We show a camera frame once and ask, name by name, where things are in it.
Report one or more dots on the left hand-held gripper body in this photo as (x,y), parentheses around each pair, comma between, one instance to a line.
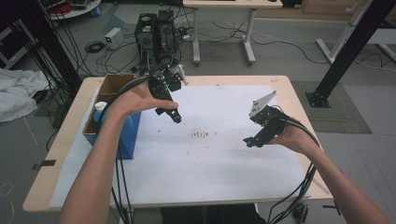
(162,85)

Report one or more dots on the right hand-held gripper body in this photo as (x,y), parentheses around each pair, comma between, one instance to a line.
(269,118)

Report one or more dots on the blue cardboard box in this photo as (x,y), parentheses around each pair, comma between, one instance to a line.
(129,137)

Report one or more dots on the blue bottle with white cap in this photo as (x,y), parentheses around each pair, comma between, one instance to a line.
(99,109)

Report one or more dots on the person's left hand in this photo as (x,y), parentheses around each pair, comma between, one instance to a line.
(137,99)

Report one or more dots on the person's right hand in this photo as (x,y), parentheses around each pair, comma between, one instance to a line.
(295,137)

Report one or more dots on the black computer tower with fan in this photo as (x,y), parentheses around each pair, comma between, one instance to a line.
(145,32)

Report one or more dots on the white foam mat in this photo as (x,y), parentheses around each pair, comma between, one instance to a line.
(202,168)

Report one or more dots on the small white device box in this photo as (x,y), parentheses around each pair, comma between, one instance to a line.
(113,38)

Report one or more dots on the grey floor mat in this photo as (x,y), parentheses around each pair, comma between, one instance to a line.
(345,109)

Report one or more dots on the small black device on floor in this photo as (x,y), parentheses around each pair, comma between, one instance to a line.
(300,212)

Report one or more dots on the white-legged desk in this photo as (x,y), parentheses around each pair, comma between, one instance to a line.
(230,3)

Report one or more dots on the round white table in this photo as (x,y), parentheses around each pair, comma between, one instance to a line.
(77,11)

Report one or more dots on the white metal stand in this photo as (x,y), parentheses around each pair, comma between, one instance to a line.
(345,31)

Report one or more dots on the black tape strip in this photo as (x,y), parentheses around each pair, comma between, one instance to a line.
(46,163)

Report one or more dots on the white cloth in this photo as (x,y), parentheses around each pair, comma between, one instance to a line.
(18,93)

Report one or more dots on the dark cabinet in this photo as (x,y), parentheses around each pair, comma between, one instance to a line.
(12,46)

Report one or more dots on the black metal frame post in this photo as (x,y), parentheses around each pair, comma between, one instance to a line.
(49,46)
(351,46)

